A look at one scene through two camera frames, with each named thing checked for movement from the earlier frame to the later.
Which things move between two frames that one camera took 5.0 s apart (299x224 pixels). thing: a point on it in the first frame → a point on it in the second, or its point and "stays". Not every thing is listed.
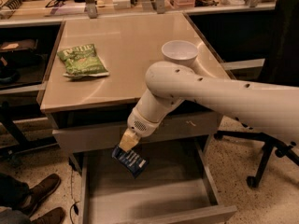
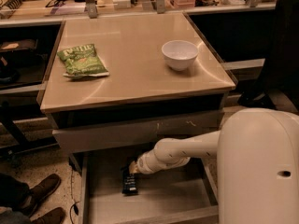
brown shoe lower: [56, 216] stays
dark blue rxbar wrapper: [133, 161] → [129, 181]
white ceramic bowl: [181, 52] stays
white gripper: [141, 124] → [142, 164]
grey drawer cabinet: [96, 76] stays
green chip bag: [82, 61] stays
